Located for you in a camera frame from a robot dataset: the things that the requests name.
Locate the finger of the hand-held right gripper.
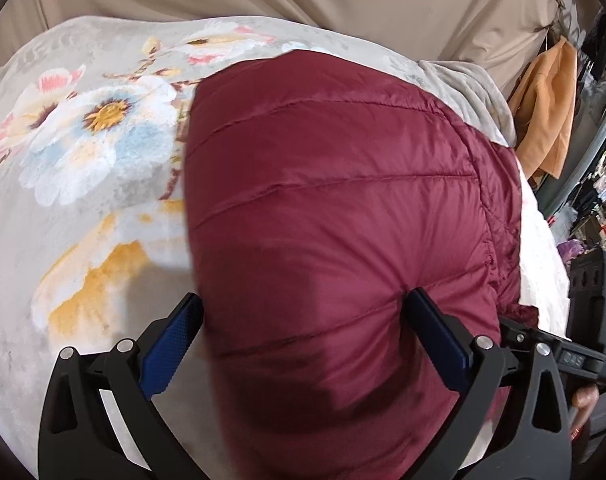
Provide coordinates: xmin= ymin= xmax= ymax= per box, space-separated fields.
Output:
xmin=498 ymin=316 xmax=606 ymax=386

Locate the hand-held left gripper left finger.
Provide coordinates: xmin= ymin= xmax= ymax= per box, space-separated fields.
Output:
xmin=38 ymin=292 xmax=204 ymax=480

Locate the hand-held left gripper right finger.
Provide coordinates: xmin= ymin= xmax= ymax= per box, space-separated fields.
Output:
xmin=405 ymin=287 xmax=571 ymax=480

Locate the maroon quilted puffer jacket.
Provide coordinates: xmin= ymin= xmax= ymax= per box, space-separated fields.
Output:
xmin=183 ymin=50 xmax=541 ymax=480

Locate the person's right hand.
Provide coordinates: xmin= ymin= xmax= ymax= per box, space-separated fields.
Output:
xmin=570 ymin=385 xmax=600 ymax=413

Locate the purple cloth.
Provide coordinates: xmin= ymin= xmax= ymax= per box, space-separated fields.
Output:
xmin=557 ymin=237 xmax=587 ymax=264

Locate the white quilted cloth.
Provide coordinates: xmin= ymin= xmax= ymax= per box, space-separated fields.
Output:
xmin=516 ymin=170 xmax=572 ymax=342

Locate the shelf of assorted goods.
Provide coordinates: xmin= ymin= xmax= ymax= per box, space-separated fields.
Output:
xmin=568 ymin=130 xmax=606 ymax=256

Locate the grey floral blanket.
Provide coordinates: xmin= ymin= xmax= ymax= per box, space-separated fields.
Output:
xmin=0 ymin=15 xmax=484 ymax=480

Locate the orange hanging garment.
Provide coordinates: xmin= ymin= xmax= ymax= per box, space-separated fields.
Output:
xmin=508 ymin=37 xmax=579 ymax=190

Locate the grey fleece blanket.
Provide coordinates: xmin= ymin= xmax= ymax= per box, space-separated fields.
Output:
xmin=417 ymin=57 xmax=517 ymax=150

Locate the grey metal frame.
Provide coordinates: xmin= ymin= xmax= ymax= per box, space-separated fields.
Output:
xmin=533 ymin=55 xmax=606 ymax=221

